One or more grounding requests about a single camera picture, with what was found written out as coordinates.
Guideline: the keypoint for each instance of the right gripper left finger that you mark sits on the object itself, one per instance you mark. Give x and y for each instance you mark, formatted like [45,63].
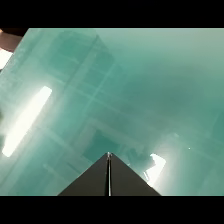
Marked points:
[93,183]

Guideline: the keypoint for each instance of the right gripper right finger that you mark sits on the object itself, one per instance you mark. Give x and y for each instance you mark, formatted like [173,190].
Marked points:
[126,183]

